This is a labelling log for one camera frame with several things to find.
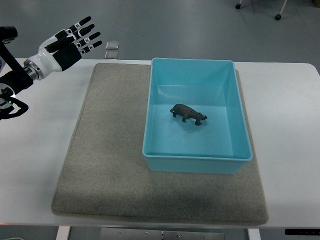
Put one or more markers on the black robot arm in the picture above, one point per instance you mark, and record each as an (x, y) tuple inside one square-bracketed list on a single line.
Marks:
[(14, 81)]

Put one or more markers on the grey felt mat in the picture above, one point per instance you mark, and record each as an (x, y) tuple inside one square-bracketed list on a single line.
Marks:
[(105, 175)]

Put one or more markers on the right cart caster wheel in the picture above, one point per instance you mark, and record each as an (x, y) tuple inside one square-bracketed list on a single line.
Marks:
[(278, 17)]

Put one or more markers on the upper floor socket plate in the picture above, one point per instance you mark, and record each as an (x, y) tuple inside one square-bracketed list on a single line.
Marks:
[(112, 45)]

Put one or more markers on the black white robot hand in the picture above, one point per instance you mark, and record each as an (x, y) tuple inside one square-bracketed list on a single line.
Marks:
[(61, 51)]

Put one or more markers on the light blue plastic box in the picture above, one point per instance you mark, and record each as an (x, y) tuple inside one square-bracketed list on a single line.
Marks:
[(221, 144)]

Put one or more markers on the brown toy hippo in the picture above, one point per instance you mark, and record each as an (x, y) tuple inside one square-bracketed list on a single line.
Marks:
[(187, 112)]

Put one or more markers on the black table control panel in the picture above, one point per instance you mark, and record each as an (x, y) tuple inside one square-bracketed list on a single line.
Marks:
[(302, 232)]

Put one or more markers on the lower floor socket plate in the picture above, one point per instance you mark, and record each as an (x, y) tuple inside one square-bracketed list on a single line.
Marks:
[(111, 55)]

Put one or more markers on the metal table crossbar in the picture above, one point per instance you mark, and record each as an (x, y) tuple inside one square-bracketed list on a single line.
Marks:
[(145, 234)]

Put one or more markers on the floor socket plate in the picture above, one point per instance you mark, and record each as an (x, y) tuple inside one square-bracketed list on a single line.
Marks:
[(112, 45), (111, 55)]

